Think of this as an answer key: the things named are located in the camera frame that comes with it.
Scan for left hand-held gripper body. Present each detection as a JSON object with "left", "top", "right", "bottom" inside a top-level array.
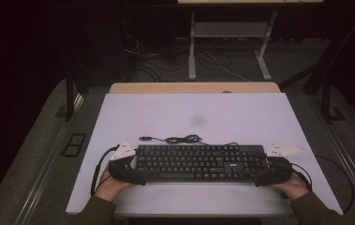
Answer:
[{"left": 107, "top": 142, "right": 137, "bottom": 183}]

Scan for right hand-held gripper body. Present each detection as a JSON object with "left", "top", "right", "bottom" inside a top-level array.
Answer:
[{"left": 265, "top": 142, "right": 307, "bottom": 186}]

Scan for black computer keyboard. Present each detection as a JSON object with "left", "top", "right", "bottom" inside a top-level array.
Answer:
[{"left": 133, "top": 143, "right": 270, "bottom": 185}]

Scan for black keyboard cable with plug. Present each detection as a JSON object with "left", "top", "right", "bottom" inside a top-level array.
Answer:
[{"left": 139, "top": 134, "right": 239, "bottom": 147}]

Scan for person's right hand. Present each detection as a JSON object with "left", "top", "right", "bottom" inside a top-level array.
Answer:
[{"left": 270, "top": 172, "right": 310, "bottom": 202}]

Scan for person's left hand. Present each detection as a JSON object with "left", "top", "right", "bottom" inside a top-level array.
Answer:
[{"left": 94, "top": 167, "right": 136, "bottom": 203}]

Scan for black floor outlet box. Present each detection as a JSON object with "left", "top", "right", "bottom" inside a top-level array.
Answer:
[{"left": 60, "top": 133, "right": 87, "bottom": 158}]

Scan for black metal stand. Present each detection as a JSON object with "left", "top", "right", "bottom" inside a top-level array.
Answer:
[{"left": 303, "top": 37, "right": 348, "bottom": 125}]

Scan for white table board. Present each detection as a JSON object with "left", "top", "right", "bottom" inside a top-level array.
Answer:
[{"left": 66, "top": 92, "right": 344, "bottom": 218}]

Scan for wooden desk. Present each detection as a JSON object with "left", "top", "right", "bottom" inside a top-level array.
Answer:
[{"left": 109, "top": 82, "right": 282, "bottom": 95}]

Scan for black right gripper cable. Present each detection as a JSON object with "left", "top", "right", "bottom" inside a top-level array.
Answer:
[{"left": 290, "top": 162, "right": 314, "bottom": 193}]

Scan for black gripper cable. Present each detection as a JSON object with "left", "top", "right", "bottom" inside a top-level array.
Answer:
[
  {"left": 90, "top": 143, "right": 121, "bottom": 197},
  {"left": 290, "top": 162, "right": 314, "bottom": 193}
]

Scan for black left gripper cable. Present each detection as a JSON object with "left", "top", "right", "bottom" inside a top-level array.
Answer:
[{"left": 90, "top": 143, "right": 121, "bottom": 197}]

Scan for thin black loop cable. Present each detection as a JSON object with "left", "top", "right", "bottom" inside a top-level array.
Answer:
[{"left": 315, "top": 154, "right": 355, "bottom": 216}]

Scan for black floor cables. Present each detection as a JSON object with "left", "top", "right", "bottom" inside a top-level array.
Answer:
[{"left": 123, "top": 34, "right": 189, "bottom": 83}]

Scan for white floor cable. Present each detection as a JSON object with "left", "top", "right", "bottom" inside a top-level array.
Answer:
[{"left": 202, "top": 50, "right": 252, "bottom": 83}]

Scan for white metal frame stand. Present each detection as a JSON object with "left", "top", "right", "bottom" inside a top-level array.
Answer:
[{"left": 187, "top": 10, "right": 274, "bottom": 82}]

